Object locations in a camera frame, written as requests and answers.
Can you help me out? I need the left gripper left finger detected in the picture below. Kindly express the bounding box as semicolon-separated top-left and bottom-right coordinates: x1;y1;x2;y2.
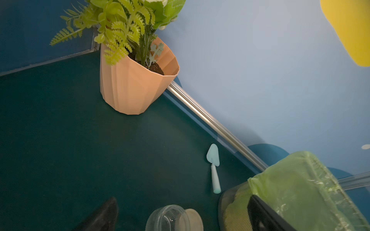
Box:
72;197;119;231

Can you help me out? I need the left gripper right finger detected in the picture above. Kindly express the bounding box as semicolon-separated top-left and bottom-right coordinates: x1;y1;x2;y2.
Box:
248;195;296;231

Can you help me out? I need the beige lid oatmeal jar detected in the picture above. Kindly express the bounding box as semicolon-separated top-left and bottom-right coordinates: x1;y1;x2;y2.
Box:
145;205;191;231

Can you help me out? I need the mesh bin green bag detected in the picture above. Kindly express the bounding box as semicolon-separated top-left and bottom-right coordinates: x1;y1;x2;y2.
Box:
218;151;370;231

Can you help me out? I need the light blue toy spatula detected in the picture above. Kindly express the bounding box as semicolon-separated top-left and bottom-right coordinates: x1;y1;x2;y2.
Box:
206;143;221;194

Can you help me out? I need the terracotta flower pot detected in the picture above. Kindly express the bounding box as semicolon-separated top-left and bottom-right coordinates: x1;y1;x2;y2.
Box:
100;44;180;115

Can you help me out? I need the white flowers green plant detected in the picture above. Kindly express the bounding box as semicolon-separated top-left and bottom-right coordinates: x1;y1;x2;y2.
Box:
50;0;186;68

